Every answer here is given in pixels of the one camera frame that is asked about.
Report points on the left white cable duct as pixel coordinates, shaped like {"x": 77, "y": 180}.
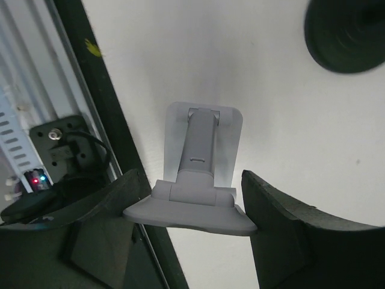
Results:
{"x": 15, "y": 142}

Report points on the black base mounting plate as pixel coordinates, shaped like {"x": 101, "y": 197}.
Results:
{"x": 114, "y": 120}

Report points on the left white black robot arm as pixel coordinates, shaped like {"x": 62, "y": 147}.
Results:
{"x": 45, "y": 195}

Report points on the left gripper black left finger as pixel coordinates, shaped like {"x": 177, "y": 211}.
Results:
{"x": 84, "y": 245}

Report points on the black round-base phone holder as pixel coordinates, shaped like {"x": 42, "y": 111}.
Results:
{"x": 345, "y": 36}

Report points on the silver metal phone stand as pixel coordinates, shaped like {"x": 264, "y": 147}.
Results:
{"x": 200, "y": 150}

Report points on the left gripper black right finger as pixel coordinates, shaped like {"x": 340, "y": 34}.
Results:
{"x": 300, "y": 246}

